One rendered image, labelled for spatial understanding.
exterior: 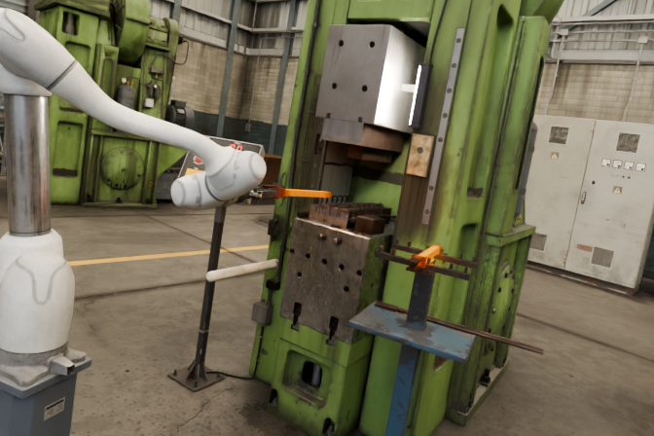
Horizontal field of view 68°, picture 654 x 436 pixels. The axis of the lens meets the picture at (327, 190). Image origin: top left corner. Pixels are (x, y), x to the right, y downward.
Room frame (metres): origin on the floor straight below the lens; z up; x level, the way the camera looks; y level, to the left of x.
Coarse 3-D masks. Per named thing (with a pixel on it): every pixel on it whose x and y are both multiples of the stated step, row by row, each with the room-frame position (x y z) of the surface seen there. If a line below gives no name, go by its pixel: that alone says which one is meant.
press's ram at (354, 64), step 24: (336, 24) 2.14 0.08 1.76; (336, 48) 2.13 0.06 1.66; (360, 48) 2.06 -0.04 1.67; (384, 48) 2.00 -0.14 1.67; (408, 48) 2.15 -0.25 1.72; (336, 72) 2.11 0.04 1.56; (360, 72) 2.05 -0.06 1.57; (384, 72) 2.00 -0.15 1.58; (408, 72) 2.19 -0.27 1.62; (336, 96) 2.10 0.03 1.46; (360, 96) 2.04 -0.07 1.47; (384, 96) 2.04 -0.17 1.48; (408, 96) 2.23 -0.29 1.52; (360, 120) 2.05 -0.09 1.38; (384, 120) 2.07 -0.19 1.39; (408, 120) 2.26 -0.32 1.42
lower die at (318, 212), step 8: (312, 208) 2.12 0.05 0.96; (320, 208) 2.10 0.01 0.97; (328, 208) 2.08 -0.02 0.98; (344, 208) 2.07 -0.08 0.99; (352, 208) 2.11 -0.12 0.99; (368, 208) 2.20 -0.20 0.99; (376, 208) 2.25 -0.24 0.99; (384, 208) 2.31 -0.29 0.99; (312, 216) 2.12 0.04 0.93; (320, 216) 2.09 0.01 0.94; (328, 216) 2.07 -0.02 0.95; (336, 216) 2.05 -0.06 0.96; (344, 216) 2.03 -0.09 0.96; (344, 224) 2.03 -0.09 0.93; (352, 224) 2.06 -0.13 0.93
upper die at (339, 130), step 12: (324, 120) 2.13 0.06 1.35; (336, 120) 2.09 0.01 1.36; (324, 132) 2.12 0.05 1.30; (336, 132) 2.09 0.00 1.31; (348, 132) 2.06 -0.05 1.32; (360, 132) 2.03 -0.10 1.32; (372, 132) 2.09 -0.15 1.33; (384, 132) 2.19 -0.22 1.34; (396, 132) 2.30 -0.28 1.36; (360, 144) 2.02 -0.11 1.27; (372, 144) 2.11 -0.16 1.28; (384, 144) 2.21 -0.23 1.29; (396, 144) 2.31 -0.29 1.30
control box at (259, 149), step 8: (208, 136) 2.30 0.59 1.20; (224, 144) 2.27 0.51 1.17; (232, 144) 2.27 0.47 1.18; (240, 144) 2.27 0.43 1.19; (248, 144) 2.27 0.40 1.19; (256, 144) 2.27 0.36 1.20; (256, 152) 2.25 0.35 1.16; (264, 152) 2.31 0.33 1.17; (192, 160) 2.23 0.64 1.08; (184, 168) 2.21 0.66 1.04; (192, 168) 2.21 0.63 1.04; (200, 168) 2.21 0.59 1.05; (248, 200) 2.17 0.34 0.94
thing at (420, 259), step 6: (432, 246) 1.75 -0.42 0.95; (438, 246) 1.77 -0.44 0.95; (426, 252) 1.62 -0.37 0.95; (432, 252) 1.64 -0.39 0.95; (438, 252) 1.75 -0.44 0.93; (414, 258) 1.48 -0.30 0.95; (420, 258) 1.49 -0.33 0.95; (426, 258) 1.56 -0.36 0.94; (414, 264) 1.42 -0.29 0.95; (420, 264) 1.50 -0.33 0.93; (408, 270) 1.43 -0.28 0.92; (414, 270) 1.42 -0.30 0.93
